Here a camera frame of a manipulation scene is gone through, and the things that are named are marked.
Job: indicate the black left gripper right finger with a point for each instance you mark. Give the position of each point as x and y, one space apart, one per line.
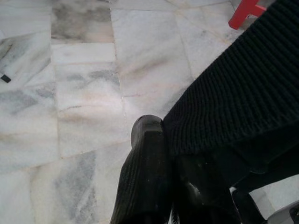
203 193

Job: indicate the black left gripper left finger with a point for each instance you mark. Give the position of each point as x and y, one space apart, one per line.
142 175

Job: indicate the black shirt red collar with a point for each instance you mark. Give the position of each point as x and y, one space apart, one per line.
233 93

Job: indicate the red plastic stool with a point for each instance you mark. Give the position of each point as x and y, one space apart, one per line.
245 11

